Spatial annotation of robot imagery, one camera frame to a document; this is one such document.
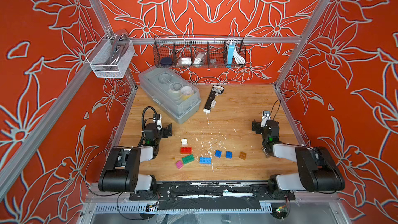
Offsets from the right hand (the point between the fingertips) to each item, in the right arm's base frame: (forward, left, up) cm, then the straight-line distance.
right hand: (260, 119), depth 92 cm
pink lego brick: (-26, +48, -6) cm, 54 cm away
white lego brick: (-13, +46, -5) cm, 48 cm away
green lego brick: (-23, +43, -6) cm, 49 cm away
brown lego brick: (-20, +13, -6) cm, 25 cm away
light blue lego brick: (-23, +33, -6) cm, 41 cm away
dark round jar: (+28, +59, +22) cm, 68 cm away
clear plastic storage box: (+13, +58, +11) cm, 60 cm away
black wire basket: (+35, +35, +24) cm, 55 cm away
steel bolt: (-23, +7, +9) cm, 26 cm away
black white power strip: (+16, +29, -5) cm, 34 cm away
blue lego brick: (-20, +26, -6) cm, 33 cm away
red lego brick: (-18, +44, -5) cm, 48 cm away
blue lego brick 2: (-20, +21, -6) cm, 29 cm away
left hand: (-3, +59, -2) cm, 59 cm away
